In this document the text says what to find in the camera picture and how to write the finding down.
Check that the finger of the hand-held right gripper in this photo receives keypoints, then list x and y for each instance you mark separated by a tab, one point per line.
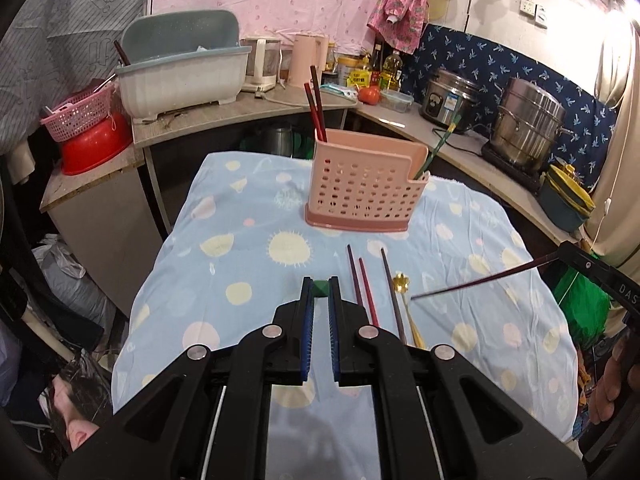
595	272

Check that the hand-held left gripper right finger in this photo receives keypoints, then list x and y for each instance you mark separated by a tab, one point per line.
334	340

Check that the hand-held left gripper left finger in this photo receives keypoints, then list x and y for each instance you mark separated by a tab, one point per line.
307	340

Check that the green chopstick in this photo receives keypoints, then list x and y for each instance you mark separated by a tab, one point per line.
440	142
320	288

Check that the dark maroon chopstick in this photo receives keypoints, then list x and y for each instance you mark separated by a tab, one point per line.
485	279

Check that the pink perforated utensil holder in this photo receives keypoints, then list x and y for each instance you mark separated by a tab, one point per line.
365	185

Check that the red chopstick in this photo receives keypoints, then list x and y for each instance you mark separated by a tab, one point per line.
313	110
368	290

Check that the dark purple chopstick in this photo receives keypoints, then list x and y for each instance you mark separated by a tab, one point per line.
354	272
315	80

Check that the person's right hand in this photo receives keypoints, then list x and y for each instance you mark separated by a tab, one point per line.
610	385

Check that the green bag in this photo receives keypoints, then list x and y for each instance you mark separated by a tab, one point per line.
590	310

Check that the dark brown chopstick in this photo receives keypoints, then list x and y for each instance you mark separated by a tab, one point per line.
392	295

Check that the gold flower spoon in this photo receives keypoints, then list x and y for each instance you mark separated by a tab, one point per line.
400	282

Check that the blue dotted tablecloth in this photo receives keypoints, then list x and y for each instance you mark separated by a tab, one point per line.
240	260

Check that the black induction cooktop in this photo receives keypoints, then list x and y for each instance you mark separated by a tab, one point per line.
510	170

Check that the cream cloth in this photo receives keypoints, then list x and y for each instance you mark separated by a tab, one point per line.
620	135

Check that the steel steamer pot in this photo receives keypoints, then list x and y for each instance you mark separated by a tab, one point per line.
530	125

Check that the steel pot under counter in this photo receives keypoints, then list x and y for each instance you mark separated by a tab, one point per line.
280	141

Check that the silver rice cooker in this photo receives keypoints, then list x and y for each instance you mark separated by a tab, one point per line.
450	102

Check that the white side cabinet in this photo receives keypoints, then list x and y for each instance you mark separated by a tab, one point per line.
100	230

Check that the printed glossy bag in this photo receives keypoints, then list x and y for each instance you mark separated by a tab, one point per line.
75	410

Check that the clear food container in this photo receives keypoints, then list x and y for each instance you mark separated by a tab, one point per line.
397	101

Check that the red tomato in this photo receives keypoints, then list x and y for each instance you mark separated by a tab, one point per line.
370	95

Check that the blue leaf print cloth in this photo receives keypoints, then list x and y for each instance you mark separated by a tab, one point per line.
475	55

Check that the blue white packet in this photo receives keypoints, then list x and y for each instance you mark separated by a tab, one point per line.
337	91

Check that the curved stone countertop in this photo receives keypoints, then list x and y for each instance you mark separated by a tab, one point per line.
200	115

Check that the grey plastic bag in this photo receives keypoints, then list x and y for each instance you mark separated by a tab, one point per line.
65	275

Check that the yellow label bottle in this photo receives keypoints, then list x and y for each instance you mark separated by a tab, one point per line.
360	78

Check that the pale metal can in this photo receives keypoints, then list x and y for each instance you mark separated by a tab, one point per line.
345	67

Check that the yellow cooking oil bottle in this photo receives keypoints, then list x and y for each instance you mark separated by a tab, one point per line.
392	72

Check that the dark sauce bottle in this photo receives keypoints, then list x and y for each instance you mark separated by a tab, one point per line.
376	65

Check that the white electric appliance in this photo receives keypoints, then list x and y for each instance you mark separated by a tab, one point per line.
260	65

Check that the pink electric kettle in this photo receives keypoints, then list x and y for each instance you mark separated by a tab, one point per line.
302	60

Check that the red plastic basin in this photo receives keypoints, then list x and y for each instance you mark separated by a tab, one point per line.
95	150

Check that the grey-blue dish drainer bin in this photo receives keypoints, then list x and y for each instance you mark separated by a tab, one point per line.
185	80

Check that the pink plastic basket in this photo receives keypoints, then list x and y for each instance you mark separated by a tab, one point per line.
75	115

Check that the pink floral garment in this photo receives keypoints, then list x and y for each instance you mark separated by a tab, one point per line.
405	5

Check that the pink dotted curtain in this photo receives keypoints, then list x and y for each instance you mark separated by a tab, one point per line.
270	0

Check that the grey patterned cloth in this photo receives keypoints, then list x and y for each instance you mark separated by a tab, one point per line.
60	35

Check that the white wall socket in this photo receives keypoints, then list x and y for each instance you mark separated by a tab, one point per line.
535	12

